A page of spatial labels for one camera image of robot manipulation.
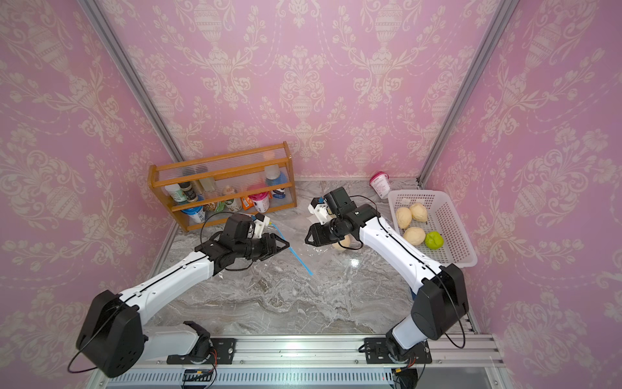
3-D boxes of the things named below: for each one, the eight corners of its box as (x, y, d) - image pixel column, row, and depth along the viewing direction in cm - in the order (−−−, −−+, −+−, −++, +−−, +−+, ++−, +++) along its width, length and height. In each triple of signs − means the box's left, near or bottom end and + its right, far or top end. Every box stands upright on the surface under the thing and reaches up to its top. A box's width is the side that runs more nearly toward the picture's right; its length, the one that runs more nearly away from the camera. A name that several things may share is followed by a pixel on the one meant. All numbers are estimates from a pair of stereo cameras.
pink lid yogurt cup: (372, 201, 115) (375, 190, 109) (369, 183, 123) (371, 171, 117) (388, 201, 115) (392, 189, 109) (383, 183, 123) (387, 171, 117)
